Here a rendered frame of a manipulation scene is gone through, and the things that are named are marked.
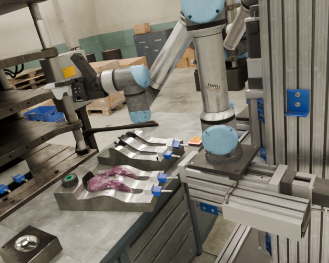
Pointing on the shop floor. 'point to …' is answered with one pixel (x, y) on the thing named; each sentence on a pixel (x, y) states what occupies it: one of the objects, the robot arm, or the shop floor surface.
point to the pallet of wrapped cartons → (117, 98)
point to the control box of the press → (68, 66)
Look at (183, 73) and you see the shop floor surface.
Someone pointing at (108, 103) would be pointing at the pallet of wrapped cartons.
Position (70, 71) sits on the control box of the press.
